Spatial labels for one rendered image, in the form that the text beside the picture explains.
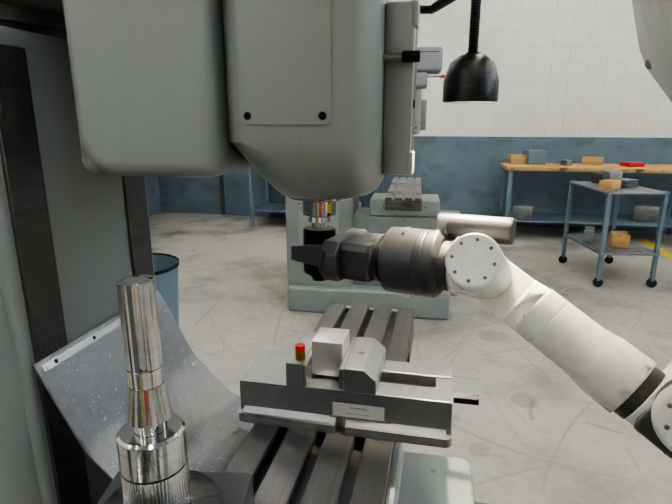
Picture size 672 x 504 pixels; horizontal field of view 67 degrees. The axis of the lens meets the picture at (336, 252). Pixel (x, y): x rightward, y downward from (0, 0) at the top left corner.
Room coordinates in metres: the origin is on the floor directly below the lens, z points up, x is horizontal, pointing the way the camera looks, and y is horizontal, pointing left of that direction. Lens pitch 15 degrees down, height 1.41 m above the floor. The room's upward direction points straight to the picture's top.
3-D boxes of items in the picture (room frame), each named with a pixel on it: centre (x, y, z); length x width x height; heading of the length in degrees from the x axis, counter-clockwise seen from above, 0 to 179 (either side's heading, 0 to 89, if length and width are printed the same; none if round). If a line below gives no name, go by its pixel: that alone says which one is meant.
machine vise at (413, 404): (0.78, -0.02, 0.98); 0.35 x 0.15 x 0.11; 78
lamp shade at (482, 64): (0.70, -0.18, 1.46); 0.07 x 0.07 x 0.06
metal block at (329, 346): (0.78, 0.01, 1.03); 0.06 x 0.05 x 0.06; 168
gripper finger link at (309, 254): (0.68, 0.04, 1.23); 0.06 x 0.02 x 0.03; 63
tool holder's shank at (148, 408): (0.32, 0.13, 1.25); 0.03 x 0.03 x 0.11
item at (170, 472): (0.32, 0.13, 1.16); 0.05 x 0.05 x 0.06
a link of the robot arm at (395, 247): (0.67, -0.06, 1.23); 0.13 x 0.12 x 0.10; 153
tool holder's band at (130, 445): (0.32, 0.13, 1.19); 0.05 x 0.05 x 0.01
